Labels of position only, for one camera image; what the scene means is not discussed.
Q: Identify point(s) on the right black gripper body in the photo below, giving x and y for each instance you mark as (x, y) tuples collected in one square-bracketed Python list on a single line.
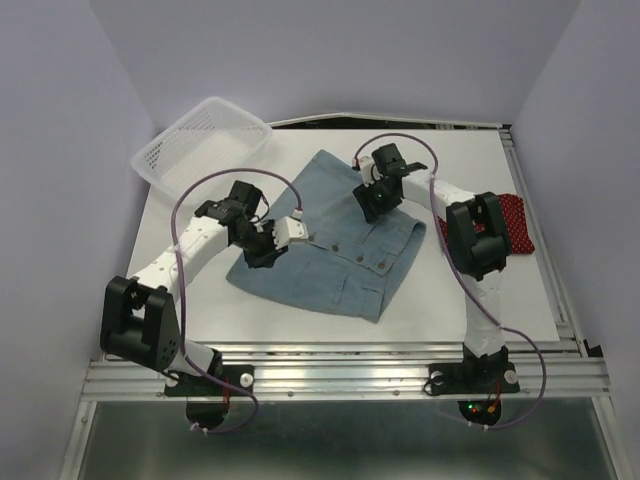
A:
[(377, 197)]

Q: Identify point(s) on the white plastic basket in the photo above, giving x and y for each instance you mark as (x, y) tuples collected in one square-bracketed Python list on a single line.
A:
[(215, 135)]

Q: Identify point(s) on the light blue denim skirt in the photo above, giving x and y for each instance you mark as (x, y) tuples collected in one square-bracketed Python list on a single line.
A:
[(347, 267)]

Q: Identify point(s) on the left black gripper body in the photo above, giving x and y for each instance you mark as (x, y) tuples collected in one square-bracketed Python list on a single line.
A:
[(258, 245)]

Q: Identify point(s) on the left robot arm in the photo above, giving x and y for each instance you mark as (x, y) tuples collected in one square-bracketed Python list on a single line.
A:
[(139, 320)]

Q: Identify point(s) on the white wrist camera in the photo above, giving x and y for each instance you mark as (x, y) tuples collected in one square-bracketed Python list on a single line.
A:
[(367, 169), (288, 230)]

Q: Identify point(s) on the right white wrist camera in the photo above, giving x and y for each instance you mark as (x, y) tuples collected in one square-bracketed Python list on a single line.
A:
[(367, 169)]

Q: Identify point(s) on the aluminium frame rail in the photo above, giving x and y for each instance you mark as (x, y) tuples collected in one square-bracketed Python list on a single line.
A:
[(304, 361)]

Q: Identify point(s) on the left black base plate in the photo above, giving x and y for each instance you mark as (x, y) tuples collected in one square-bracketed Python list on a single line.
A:
[(183, 385)]

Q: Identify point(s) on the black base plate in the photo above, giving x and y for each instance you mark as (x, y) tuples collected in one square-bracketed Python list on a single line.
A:
[(456, 379), (183, 385)]

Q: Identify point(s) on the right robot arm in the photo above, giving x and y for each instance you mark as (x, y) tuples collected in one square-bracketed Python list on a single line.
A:
[(479, 273)]

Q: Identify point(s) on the red polka dot skirt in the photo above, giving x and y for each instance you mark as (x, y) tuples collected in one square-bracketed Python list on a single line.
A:
[(515, 225)]

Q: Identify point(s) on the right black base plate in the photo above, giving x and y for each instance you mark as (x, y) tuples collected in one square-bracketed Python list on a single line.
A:
[(456, 379)]

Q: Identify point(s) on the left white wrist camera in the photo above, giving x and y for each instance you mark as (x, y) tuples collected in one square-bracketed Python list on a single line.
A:
[(288, 230)]

